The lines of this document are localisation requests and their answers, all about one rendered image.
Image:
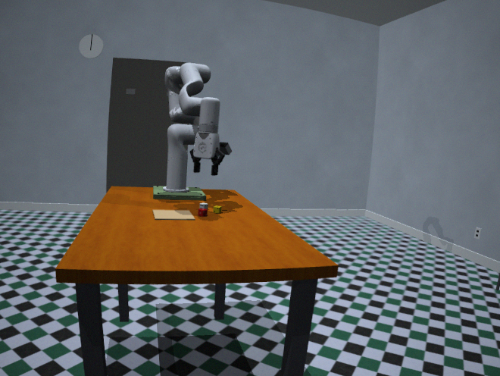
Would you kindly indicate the beige flat mat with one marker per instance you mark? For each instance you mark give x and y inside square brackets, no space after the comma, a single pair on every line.
[173,215]

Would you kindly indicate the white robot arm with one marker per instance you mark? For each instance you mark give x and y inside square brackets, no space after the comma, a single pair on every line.
[184,108]

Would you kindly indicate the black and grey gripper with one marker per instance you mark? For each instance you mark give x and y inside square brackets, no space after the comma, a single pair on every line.
[207,145]

